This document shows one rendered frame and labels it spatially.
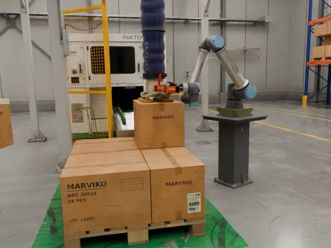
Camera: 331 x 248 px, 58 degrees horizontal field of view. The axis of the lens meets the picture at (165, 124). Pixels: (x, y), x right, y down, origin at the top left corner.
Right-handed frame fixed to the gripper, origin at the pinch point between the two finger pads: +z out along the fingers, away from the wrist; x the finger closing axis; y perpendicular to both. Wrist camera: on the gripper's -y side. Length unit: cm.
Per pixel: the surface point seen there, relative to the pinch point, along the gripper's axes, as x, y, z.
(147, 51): 33.3, 21.1, 7.6
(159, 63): 22.2, 18.2, -3.6
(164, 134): -40.5, -4.6, -1.0
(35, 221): -108, -6, 112
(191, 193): -74, -64, -6
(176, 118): -26.9, -5.0, -12.1
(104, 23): 79, 140, 39
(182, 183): -66, -64, 1
